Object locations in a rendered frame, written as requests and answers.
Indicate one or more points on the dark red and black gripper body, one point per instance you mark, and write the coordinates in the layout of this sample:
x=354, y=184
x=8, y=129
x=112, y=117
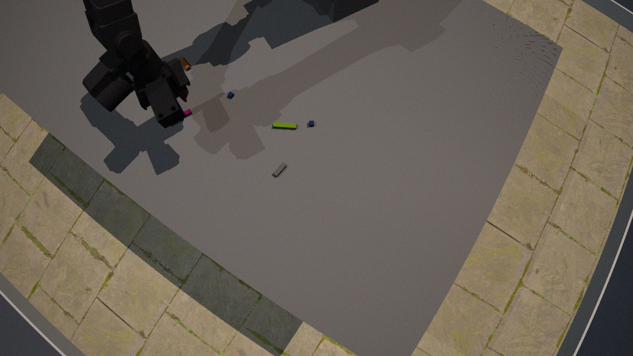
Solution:
x=183, y=80

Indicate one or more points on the brown rectangular block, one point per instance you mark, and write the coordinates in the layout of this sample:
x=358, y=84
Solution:
x=184, y=63

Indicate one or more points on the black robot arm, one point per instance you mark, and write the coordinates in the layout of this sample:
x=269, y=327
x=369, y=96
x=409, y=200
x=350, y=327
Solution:
x=115, y=25

